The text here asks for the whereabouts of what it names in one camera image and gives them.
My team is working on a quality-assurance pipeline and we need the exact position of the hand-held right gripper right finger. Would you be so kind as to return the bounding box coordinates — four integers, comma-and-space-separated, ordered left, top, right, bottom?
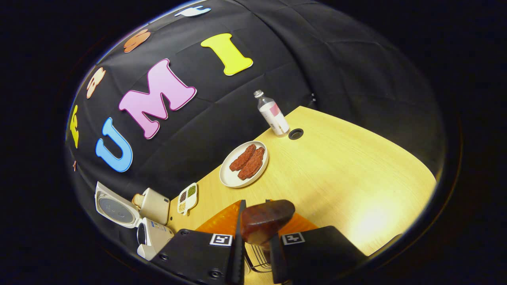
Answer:
271, 214, 367, 285

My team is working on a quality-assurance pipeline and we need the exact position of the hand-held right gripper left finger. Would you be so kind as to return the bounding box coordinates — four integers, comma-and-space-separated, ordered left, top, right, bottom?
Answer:
150, 200, 247, 285

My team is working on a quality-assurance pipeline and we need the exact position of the white rice cooker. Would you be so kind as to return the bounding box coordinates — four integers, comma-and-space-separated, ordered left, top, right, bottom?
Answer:
94, 181, 175, 261

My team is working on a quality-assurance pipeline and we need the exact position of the metal wire chopstick holder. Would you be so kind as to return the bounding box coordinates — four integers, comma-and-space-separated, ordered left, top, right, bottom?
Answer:
245, 242, 274, 274

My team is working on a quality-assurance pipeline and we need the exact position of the dark wooden spoon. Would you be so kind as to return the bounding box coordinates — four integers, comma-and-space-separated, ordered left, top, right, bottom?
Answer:
241, 199, 296, 250

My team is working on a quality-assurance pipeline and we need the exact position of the white divided grain dish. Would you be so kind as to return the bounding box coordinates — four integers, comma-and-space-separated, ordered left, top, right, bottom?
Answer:
177, 182, 198, 215

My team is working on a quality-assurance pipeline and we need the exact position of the white toaster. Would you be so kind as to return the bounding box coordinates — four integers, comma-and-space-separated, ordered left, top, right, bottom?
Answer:
139, 188, 171, 226

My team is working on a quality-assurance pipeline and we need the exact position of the white round plate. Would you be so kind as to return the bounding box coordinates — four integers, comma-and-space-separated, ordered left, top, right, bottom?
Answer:
219, 141, 269, 188

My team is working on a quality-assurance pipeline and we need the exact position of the red-brown sausage piece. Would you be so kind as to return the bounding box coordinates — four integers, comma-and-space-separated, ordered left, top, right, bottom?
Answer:
238, 147, 265, 181
229, 144, 257, 172

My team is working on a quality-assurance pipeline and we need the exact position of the clear bottle with pink label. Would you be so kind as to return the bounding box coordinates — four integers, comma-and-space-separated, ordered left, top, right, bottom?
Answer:
253, 90, 290, 138

